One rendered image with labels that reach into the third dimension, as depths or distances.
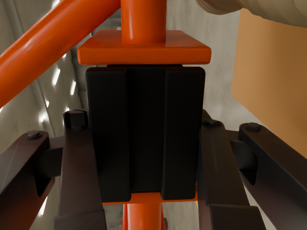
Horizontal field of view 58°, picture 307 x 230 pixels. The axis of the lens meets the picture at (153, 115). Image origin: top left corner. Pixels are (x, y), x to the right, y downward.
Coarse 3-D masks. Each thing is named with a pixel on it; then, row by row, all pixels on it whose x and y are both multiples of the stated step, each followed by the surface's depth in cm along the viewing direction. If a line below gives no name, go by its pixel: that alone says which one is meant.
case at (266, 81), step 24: (240, 24) 35; (264, 24) 28; (240, 48) 35; (264, 48) 28; (288, 48) 24; (240, 72) 35; (264, 72) 29; (288, 72) 24; (240, 96) 35; (264, 96) 29; (288, 96) 24; (264, 120) 29; (288, 120) 24; (288, 144) 24
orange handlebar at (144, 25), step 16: (128, 0) 12; (144, 0) 12; (160, 0) 12; (128, 16) 13; (144, 16) 12; (160, 16) 13; (128, 32) 13; (144, 32) 13; (160, 32) 13; (128, 208) 17; (144, 208) 16; (160, 208) 17; (128, 224) 18; (144, 224) 17; (160, 224) 18
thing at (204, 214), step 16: (208, 128) 13; (224, 128) 13; (208, 144) 11; (224, 144) 11; (208, 160) 10; (224, 160) 10; (208, 176) 9; (224, 176) 9; (240, 176) 9; (208, 192) 8; (224, 192) 8; (240, 192) 8; (208, 208) 7; (224, 208) 7; (240, 208) 7; (256, 208) 7; (208, 224) 7; (224, 224) 6; (240, 224) 6; (256, 224) 6
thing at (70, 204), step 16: (64, 112) 13; (80, 112) 13; (64, 128) 13; (80, 128) 13; (64, 144) 11; (80, 144) 11; (64, 160) 10; (80, 160) 10; (64, 176) 9; (80, 176) 9; (96, 176) 9; (64, 192) 8; (80, 192) 8; (96, 192) 8; (64, 208) 8; (80, 208) 8; (96, 208) 8; (64, 224) 6; (80, 224) 6; (96, 224) 6
